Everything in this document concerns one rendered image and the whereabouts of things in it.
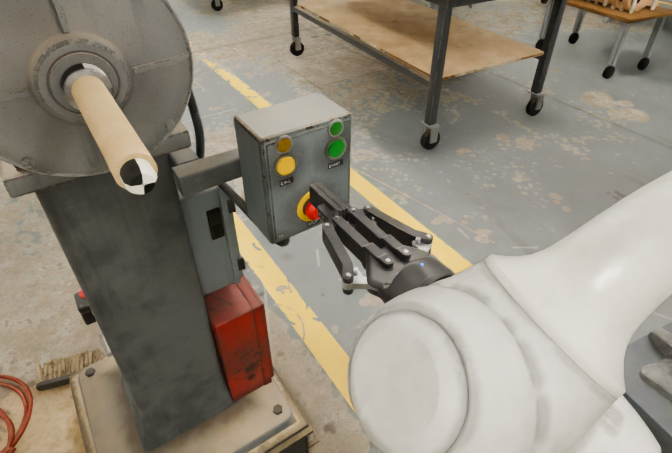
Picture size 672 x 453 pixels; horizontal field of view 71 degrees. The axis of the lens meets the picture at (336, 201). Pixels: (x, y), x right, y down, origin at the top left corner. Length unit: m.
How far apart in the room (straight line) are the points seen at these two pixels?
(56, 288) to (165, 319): 1.27
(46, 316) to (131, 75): 1.67
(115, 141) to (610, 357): 0.36
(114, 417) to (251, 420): 0.35
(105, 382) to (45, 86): 1.04
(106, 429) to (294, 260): 1.02
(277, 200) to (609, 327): 0.54
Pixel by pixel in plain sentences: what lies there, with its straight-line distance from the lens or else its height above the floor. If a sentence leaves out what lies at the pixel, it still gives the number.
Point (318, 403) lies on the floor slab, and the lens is 1.67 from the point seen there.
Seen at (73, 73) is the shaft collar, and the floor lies 1.27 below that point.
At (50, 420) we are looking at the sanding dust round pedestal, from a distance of 1.87.
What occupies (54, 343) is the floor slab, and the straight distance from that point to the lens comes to 2.07.
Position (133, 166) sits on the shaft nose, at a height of 1.26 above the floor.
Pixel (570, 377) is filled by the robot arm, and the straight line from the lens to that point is 0.27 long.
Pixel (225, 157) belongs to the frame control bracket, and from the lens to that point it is 0.80.
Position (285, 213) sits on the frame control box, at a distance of 0.76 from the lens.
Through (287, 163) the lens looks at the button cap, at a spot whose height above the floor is 1.07.
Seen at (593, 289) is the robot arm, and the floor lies 1.26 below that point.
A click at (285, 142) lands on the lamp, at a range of 0.68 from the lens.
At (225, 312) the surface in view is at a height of 0.62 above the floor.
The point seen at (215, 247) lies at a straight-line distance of 1.01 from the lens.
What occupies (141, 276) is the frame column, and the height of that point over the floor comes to 0.81.
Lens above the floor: 1.45
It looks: 37 degrees down
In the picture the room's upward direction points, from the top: straight up
